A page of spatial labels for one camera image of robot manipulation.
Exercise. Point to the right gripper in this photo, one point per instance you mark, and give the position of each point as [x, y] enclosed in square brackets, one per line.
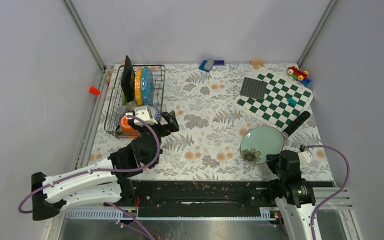
[271, 159]

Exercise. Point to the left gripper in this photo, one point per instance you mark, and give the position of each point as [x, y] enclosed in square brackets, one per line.
[170, 119]

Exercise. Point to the light green floral plate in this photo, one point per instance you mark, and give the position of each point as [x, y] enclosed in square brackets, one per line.
[260, 142]

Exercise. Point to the blue dotted plate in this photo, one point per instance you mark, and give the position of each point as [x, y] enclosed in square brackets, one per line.
[147, 86]

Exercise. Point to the yellow dotted plate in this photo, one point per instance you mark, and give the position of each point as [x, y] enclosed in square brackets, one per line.
[138, 86]

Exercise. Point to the black square plate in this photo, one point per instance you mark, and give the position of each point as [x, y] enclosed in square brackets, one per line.
[128, 80]

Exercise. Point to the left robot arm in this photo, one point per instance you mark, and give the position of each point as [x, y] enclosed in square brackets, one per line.
[108, 180]

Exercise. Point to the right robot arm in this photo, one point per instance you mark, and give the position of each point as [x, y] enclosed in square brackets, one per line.
[293, 195]

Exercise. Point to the green utensil in rack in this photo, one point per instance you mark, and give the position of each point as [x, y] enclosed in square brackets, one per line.
[124, 100]

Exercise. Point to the blue white patterned bowl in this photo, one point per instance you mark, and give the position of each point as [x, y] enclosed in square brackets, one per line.
[156, 114]

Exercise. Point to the beige small cup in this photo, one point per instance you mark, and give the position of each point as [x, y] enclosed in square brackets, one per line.
[130, 106]

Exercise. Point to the orange cup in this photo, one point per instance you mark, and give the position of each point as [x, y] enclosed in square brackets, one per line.
[126, 129]

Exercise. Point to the grey cup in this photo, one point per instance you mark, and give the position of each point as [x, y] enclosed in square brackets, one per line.
[119, 112]

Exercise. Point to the blue grey lego brick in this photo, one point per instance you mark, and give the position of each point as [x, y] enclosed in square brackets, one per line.
[206, 65]

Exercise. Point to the green white checkerboard mat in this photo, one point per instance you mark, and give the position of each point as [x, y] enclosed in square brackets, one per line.
[274, 110]

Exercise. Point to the teal small block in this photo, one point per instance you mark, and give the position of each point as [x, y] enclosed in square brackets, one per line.
[292, 102]

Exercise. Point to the purple lego brick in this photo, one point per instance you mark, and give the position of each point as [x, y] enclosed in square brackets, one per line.
[218, 62]

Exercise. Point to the grey lego baseplate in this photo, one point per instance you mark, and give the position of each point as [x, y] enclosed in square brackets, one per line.
[253, 88]

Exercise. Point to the colourful toy car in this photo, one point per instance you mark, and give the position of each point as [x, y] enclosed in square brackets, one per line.
[297, 74]

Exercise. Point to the tan wooden block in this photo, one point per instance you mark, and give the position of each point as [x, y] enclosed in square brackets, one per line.
[257, 62]

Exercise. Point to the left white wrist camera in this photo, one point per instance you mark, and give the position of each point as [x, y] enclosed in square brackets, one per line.
[144, 112]

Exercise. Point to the black wire dish rack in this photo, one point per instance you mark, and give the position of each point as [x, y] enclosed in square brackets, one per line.
[113, 96]

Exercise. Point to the orange red wall button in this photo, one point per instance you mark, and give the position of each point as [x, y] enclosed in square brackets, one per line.
[95, 91]

